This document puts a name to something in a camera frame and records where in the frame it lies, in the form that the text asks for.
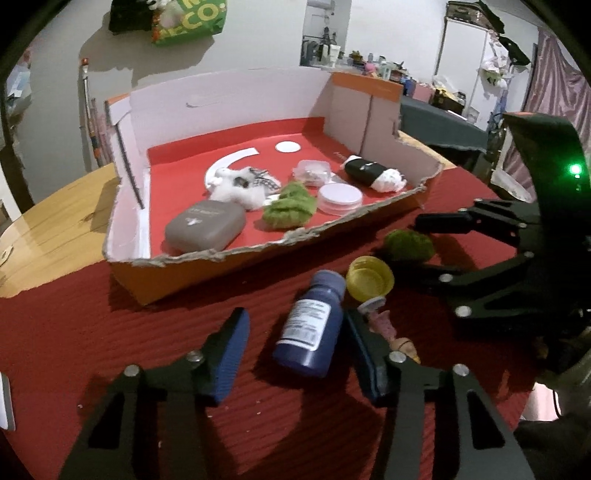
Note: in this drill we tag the clutter of bottles and knick-knacks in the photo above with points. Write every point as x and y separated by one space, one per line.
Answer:
415 78

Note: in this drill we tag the small green moss ball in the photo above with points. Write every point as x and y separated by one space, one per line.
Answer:
408 244

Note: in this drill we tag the yellow bottle cap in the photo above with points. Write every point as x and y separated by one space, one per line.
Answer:
369 277

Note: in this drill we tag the red woven mat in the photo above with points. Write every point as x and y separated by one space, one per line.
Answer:
138 337

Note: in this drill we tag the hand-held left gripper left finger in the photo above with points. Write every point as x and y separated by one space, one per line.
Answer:
228 360

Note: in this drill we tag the pink curtain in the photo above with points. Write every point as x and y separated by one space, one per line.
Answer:
549 78

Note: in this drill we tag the clear plastic container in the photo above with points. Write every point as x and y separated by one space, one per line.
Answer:
313 171

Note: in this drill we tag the white round container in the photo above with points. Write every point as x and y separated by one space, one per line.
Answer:
339 196

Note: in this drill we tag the green plastic bag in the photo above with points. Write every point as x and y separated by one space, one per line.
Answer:
189 21

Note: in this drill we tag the bottles in wall niche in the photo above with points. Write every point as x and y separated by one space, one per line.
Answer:
323 48

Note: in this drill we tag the dark blue bottle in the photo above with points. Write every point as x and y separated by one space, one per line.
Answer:
309 323

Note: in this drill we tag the white plush toy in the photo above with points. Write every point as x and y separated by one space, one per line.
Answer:
233 187

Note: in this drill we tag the orange cardboard box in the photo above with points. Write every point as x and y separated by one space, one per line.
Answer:
184 272

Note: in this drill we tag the black and white rolled sock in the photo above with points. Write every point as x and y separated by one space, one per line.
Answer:
369 173

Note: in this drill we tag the table with dark cloth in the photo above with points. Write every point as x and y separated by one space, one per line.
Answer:
438 124

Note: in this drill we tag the grey zip case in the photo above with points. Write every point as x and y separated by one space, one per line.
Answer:
205 226

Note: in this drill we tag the large green moss ball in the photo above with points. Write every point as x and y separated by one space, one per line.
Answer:
291 207

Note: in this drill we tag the small blonde doll figure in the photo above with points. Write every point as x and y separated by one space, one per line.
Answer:
385 323

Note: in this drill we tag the pole with orange tip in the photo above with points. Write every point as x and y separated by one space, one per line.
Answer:
88 106

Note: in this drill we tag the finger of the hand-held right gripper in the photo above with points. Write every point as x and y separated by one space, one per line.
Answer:
466 281
461 221

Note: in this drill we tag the white small device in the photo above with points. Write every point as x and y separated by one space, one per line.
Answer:
4 401

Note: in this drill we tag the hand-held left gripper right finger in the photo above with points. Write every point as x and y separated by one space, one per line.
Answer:
367 360

